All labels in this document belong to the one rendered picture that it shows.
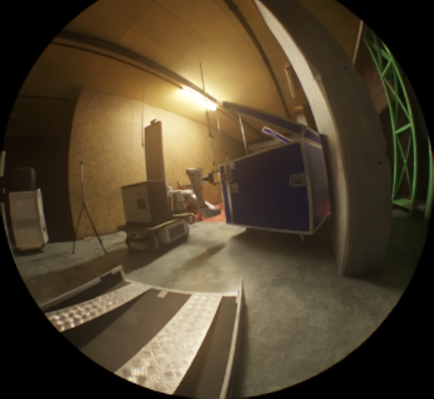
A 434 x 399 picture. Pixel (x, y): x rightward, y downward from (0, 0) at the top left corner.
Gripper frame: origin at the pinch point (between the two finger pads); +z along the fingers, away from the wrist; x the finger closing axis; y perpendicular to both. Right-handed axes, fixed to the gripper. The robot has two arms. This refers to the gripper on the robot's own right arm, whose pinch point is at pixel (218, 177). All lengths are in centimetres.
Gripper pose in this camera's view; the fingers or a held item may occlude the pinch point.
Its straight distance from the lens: 187.1
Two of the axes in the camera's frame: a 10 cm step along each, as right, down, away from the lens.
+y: 4.4, -0.3, 9.0
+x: 1.4, 9.9, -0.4
